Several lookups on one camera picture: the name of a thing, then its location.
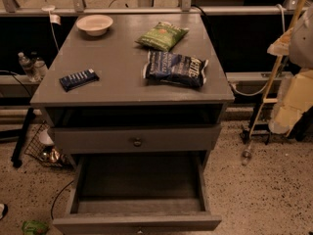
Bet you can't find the blue rxbar blueberry bar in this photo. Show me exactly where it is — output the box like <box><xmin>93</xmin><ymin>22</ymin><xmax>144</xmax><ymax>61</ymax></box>
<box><xmin>59</xmin><ymin>69</ymin><xmax>100</xmax><ymax>92</ymax></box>

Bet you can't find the blue Kettle chip bag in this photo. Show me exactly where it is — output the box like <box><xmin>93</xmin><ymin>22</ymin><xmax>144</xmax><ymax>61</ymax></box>
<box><xmin>143</xmin><ymin>50</ymin><xmax>208</xmax><ymax>88</ymax></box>

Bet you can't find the grey wooden drawer cabinet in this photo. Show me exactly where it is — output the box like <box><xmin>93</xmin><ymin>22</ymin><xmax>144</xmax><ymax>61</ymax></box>
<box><xmin>31</xmin><ymin>14</ymin><xmax>234</xmax><ymax>165</ymax></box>

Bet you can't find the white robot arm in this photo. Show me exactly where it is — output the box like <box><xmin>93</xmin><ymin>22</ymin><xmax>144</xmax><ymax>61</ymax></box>
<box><xmin>267</xmin><ymin>6</ymin><xmax>313</xmax><ymax>134</ymax></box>

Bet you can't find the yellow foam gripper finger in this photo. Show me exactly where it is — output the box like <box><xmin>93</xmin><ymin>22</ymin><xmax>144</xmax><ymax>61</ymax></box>
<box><xmin>268</xmin><ymin>70</ymin><xmax>313</xmax><ymax>134</ymax></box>
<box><xmin>267</xmin><ymin>28</ymin><xmax>292</xmax><ymax>56</ymax></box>

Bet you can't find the open grey bottom drawer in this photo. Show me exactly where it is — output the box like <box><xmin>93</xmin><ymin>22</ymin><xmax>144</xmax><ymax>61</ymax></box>
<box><xmin>53</xmin><ymin>153</ymin><xmax>221</xmax><ymax>235</ymax></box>

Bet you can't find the closed grey upper drawer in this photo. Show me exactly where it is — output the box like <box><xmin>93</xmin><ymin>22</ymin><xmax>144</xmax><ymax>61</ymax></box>
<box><xmin>49</xmin><ymin>124</ymin><xmax>221</xmax><ymax>155</ymax></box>

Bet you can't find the black wire basket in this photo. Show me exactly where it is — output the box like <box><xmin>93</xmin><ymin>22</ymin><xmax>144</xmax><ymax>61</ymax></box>
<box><xmin>24</xmin><ymin>123</ymin><xmax>70</xmax><ymax>167</ymax></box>

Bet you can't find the white ceramic bowl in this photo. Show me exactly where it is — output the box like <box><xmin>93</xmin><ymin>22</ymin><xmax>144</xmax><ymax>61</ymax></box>
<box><xmin>76</xmin><ymin>15</ymin><xmax>113</xmax><ymax>36</ymax></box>

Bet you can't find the white hanging cable left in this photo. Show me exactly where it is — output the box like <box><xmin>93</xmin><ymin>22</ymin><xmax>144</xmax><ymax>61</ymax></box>
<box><xmin>34</xmin><ymin>0</ymin><xmax>63</xmax><ymax>53</ymax></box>

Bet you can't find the green bag on floor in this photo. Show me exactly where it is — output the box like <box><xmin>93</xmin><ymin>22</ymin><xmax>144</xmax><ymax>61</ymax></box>
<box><xmin>22</xmin><ymin>220</ymin><xmax>49</xmax><ymax>235</ymax></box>

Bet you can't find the green chip bag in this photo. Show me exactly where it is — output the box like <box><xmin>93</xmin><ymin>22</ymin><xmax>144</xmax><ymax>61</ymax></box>
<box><xmin>136</xmin><ymin>22</ymin><xmax>189</xmax><ymax>52</ymax></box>

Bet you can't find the round metal drawer knob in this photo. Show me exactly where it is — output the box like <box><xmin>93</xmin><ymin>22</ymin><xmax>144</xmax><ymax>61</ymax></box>
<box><xmin>133</xmin><ymin>138</ymin><xmax>142</xmax><ymax>147</ymax></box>

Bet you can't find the metal railing bar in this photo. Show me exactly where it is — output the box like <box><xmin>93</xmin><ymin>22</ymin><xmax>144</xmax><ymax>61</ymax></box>
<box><xmin>0</xmin><ymin>6</ymin><xmax>295</xmax><ymax>17</ymax></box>

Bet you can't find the black floor cable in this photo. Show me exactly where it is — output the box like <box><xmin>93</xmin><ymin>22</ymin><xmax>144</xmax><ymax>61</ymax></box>
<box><xmin>50</xmin><ymin>179</ymin><xmax>75</xmax><ymax>221</ymax></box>

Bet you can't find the clear plastic water bottle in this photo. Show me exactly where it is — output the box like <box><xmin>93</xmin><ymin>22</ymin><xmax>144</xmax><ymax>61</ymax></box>
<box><xmin>18</xmin><ymin>52</ymin><xmax>37</xmax><ymax>82</ymax></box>

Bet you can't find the plastic bottle on floor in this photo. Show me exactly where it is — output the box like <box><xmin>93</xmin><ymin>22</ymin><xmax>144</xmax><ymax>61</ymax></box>
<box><xmin>242</xmin><ymin>142</ymin><xmax>252</xmax><ymax>165</ymax></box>

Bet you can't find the black tripod leg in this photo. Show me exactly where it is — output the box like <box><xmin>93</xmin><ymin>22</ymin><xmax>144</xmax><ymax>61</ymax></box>
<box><xmin>11</xmin><ymin>108</ymin><xmax>35</xmax><ymax>168</ymax></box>

